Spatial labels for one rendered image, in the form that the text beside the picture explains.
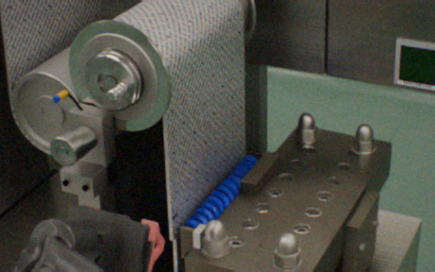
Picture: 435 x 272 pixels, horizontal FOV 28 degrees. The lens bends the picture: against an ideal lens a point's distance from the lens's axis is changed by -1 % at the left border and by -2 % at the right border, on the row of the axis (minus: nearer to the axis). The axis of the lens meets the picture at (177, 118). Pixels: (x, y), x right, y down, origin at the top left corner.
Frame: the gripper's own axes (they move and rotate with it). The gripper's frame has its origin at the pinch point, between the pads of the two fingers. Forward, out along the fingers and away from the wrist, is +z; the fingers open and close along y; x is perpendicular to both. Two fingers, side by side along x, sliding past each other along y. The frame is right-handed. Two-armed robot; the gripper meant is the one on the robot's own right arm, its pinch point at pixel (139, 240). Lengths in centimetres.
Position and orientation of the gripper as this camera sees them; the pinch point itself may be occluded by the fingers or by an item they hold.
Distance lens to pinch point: 109.1
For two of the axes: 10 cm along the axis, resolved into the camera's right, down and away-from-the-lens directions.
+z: 4.2, 0.9, 9.0
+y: 8.9, 1.6, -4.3
